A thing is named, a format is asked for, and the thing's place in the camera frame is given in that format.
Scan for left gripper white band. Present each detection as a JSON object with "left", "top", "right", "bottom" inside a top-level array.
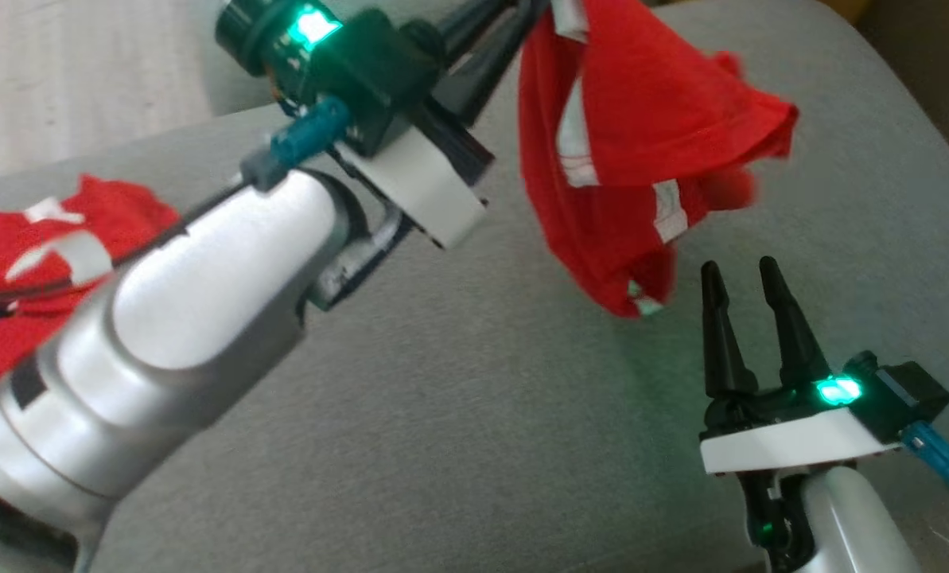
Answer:
[{"left": 336, "top": 0, "right": 553, "bottom": 250}]

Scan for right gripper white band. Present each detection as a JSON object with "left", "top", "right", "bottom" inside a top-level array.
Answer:
[{"left": 698, "top": 255, "right": 901, "bottom": 477}]

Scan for red shorts with white stripe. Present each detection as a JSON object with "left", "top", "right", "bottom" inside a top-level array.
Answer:
[{"left": 518, "top": 0, "right": 800, "bottom": 319}]

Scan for red basketball jersey white trim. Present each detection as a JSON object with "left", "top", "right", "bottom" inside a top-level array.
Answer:
[{"left": 0, "top": 173, "right": 182, "bottom": 399}]

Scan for left arm cable blue plug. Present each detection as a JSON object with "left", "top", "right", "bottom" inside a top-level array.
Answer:
[{"left": 0, "top": 95, "right": 357, "bottom": 307}]

